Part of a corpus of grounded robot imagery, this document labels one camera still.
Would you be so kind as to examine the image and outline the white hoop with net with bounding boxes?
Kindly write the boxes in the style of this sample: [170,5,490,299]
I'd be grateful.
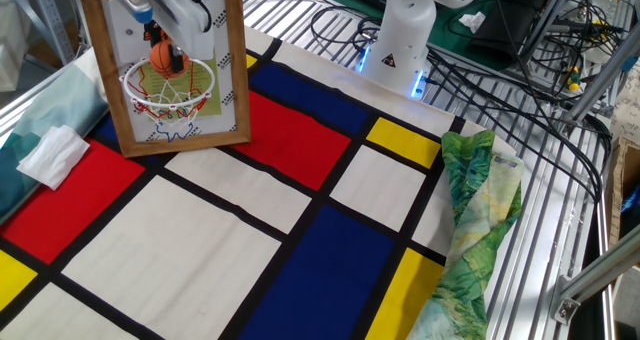
[119,53,217,131]

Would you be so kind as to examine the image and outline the orange mini basketball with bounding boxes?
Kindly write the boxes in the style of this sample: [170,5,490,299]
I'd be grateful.
[149,39,191,80]

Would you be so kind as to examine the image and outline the black flat device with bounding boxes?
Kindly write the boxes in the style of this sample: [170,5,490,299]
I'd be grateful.
[469,0,544,64]

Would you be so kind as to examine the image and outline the green desk mat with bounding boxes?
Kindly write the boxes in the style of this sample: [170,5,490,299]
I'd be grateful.
[427,0,556,72]

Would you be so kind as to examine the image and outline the crumpled white paper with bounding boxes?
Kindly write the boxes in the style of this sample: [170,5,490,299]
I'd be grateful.
[458,11,487,34]

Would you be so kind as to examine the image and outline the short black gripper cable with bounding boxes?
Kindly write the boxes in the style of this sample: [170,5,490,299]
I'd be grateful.
[172,0,214,34]

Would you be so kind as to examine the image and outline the blue plastic item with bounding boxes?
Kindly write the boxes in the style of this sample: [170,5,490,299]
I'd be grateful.
[622,184,640,216]

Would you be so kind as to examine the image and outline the slanted aluminium profile beam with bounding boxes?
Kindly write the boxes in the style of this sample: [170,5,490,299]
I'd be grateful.
[562,34,640,124]

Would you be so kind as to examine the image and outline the teal patterned cloth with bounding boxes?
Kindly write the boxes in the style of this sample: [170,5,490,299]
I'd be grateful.
[0,47,110,226]

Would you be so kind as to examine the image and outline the brown cardboard box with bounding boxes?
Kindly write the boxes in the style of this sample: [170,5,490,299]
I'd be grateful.
[607,137,640,251]

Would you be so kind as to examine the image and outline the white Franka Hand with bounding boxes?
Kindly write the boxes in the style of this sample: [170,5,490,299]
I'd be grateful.
[143,0,217,75]

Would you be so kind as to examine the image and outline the white Slam Dunk backboard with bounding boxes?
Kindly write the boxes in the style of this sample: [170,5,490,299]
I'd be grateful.
[107,0,215,65]

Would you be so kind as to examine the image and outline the white folded tissue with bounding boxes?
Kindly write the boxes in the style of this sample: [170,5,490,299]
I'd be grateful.
[16,124,91,191]

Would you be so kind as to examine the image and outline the grey perforated metal rack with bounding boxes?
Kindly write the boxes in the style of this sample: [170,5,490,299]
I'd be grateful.
[0,0,81,66]

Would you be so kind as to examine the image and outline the thick black cable bundle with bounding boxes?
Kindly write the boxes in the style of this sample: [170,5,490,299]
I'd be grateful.
[424,47,614,204]

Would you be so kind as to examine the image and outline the green painted cloth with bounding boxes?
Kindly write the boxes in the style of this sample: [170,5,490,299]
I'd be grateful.
[407,129,526,340]

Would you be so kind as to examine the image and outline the aluminium profile beam with bracket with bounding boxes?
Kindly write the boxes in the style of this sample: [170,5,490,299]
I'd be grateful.
[549,237,640,326]

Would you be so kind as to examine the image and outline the tangled thin black cables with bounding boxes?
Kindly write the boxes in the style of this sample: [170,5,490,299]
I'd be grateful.
[499,0,627,69]

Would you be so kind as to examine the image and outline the beige printed paper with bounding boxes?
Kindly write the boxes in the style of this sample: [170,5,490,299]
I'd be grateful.
[609,64,640,146]

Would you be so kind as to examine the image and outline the long black arm cable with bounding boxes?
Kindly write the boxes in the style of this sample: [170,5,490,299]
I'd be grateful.
[299,0,384,57]

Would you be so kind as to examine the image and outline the Mondrian pattern tablecloth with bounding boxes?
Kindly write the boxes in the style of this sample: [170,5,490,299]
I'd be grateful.
[0,27,519,340]

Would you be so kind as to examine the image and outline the white foam box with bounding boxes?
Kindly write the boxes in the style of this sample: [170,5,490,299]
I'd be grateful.
[0,0,32,94]

